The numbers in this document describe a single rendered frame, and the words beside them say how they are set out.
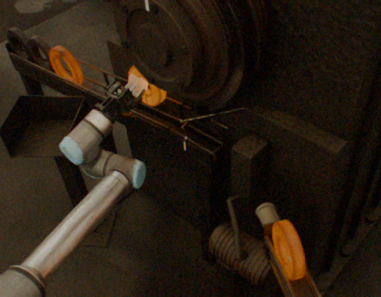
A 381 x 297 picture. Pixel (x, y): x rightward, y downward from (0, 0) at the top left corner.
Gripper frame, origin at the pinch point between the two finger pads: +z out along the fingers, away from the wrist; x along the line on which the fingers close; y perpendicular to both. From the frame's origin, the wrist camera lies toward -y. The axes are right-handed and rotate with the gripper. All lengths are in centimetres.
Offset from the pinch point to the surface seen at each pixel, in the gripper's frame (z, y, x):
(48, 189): -47, -74, 65
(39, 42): -3, -8, 67
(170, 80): -6.4, 20.4, -25.5
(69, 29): 56, -101, 187
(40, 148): -38.2, -14.5, 28.4
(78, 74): -5.0, -14.5, 42.7
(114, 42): 6.9, 1.2, 23.2
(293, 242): -20, -2, -72
